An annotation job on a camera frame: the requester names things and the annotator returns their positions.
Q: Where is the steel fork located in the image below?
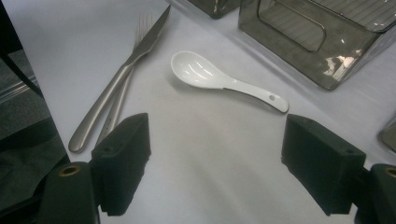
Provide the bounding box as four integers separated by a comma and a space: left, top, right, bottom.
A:
95, 12, 154, 147

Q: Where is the steel table knife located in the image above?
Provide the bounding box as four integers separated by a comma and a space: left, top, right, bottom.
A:
67, 4, 172, 154

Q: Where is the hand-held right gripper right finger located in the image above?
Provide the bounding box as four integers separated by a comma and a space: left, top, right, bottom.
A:
281, 114, 367, 217

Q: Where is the aluminium floor rail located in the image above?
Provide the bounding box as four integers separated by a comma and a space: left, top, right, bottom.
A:
0, 78, 40, 105

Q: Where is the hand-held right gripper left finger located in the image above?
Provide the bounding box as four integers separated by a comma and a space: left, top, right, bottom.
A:
91, 112, 152, 217

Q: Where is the white ceramic spoon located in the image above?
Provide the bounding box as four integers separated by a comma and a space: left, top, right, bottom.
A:
170, 50, 290, 115

